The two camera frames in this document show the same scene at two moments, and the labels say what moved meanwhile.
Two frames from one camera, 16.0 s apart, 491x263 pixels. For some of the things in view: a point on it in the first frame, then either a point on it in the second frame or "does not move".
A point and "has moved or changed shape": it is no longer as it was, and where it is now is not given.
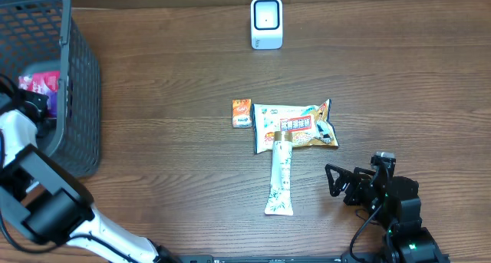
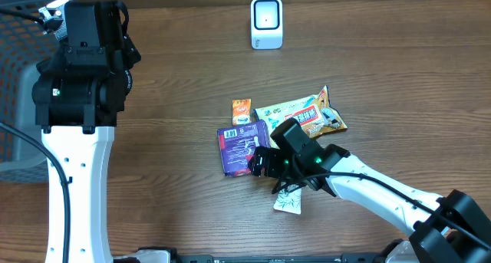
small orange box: x=242 y=113 does not move
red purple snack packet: x=44 y=83 has moved or changed shape
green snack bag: x=310 y=125 has moved or changed shape
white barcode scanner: x=266 y=20 does not move
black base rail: x=302 y=258 does not move
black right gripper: x=344 y=179 to x=268 y=170
